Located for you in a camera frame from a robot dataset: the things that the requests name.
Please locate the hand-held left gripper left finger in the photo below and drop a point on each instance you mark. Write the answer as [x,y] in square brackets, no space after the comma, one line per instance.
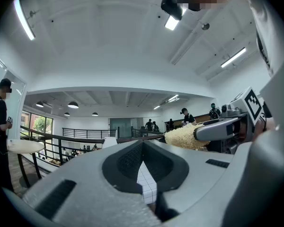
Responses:
[90,193]

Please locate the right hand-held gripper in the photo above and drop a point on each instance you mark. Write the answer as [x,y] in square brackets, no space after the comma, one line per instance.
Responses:
[253,105]

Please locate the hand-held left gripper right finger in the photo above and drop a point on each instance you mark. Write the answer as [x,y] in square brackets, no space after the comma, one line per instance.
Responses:
[203,185]

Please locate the beige sponge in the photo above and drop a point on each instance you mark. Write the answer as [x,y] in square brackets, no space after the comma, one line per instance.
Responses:
[180,137]

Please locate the person's right forearm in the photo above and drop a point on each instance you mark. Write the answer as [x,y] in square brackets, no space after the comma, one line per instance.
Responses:
[271,126]

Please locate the white shade table lamp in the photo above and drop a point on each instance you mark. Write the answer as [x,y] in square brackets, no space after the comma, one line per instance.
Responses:
[110,142]

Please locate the white grid-print tablecloth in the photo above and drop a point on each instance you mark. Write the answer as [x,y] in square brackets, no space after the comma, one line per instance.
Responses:
[145,183]

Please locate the black railing with wooden handrail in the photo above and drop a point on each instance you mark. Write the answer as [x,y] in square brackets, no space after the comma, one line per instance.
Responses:
[61,139]

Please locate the black metal railing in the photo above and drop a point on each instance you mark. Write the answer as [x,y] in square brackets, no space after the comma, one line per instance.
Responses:
[90,132]

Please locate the long ceiling tube light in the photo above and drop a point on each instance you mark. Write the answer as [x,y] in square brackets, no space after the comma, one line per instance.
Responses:
[233,57]
[23,18]

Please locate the black pendant lamp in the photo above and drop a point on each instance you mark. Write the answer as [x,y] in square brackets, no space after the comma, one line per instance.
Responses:
[94,114]
[73,105]
[39,104]
[66,114]

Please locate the person's light shirt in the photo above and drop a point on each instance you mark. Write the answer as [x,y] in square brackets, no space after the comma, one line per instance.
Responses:
[274,79]

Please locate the round wooden table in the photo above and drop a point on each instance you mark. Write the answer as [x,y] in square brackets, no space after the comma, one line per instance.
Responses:
[23,146]

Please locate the large window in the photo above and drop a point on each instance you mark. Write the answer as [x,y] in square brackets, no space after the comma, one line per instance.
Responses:
[38,124]

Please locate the round ceiling fixture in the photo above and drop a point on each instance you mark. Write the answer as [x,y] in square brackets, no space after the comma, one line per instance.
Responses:
[205,26]

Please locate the rectangular ceiling panel light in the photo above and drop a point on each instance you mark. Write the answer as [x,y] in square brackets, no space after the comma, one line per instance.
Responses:
[171,22]

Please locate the black head-worn camera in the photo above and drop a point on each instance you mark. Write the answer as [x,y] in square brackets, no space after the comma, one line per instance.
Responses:
[171,6]

